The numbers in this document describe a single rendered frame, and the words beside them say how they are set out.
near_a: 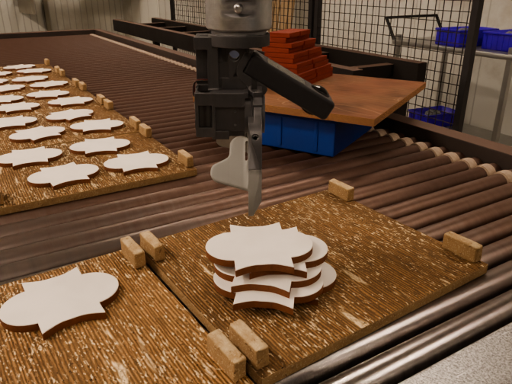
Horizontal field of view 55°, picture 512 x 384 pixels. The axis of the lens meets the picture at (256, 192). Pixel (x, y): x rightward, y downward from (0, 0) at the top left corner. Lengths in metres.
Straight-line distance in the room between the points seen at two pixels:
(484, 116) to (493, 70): 0.37
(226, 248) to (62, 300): 0.22
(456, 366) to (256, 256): 0.27
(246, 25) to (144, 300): 0.37
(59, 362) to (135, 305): 0.12
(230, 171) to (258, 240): 0.15
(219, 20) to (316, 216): 0.44
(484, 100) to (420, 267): 3.74
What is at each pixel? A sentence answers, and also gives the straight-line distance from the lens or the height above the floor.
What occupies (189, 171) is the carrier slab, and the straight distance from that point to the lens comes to 1.11.
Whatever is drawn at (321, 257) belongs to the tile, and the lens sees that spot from 0.68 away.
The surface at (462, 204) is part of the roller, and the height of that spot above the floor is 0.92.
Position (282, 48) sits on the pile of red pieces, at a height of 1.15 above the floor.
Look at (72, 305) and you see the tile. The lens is 0.68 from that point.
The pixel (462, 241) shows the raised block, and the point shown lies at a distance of 0.81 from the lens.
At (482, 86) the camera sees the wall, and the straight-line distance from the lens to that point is 4.46.
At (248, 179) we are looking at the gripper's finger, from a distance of 0.57.
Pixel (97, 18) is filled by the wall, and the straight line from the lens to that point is 6.45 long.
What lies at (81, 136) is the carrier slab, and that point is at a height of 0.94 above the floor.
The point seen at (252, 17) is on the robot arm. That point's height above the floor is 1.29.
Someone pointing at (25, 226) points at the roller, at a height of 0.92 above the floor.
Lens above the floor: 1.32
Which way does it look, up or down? 23 degrees down
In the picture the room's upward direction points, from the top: straight up
